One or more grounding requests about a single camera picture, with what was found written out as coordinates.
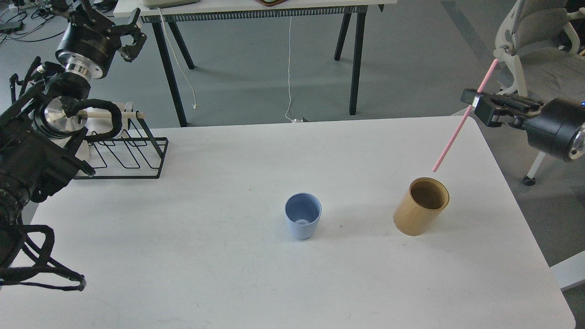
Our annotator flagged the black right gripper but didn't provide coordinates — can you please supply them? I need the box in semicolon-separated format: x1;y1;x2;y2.
460;88;585;162

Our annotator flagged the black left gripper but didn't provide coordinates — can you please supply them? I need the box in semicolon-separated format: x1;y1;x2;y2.
48;0;147;79

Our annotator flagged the blue plastic cup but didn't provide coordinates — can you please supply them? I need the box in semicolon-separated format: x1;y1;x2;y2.
284;192;322;240

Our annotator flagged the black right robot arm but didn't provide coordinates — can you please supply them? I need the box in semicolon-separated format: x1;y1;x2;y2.
461;88;585;162

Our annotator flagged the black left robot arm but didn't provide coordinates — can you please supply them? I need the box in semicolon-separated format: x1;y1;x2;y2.
0;0;146;291

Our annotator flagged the beige device on table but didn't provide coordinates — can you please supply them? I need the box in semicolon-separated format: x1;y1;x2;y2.
140;0;200;9

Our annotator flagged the wooden dowel rod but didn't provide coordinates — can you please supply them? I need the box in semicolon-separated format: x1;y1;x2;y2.
78;111;146;119

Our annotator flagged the white plastic container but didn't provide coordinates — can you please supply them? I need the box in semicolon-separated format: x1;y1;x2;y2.
75;102;134;162

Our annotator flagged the white office chair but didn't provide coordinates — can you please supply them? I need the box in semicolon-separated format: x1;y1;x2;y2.
494;0;585;186

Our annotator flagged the white background table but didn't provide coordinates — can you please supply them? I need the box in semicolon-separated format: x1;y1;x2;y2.
113;0;396;127

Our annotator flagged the tan cylindrical holder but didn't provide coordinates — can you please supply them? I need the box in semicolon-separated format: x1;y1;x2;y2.
393;177;450;237

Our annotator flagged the floor cables bundle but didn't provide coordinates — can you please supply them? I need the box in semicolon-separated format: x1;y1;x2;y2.
0;0;117;46

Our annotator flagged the white hanging cable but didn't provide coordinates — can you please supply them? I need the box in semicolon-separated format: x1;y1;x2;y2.
284;16;304;124
158;7;199;110

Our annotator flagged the black wire rack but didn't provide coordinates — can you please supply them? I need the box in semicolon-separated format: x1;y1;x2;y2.
76;109;169;180

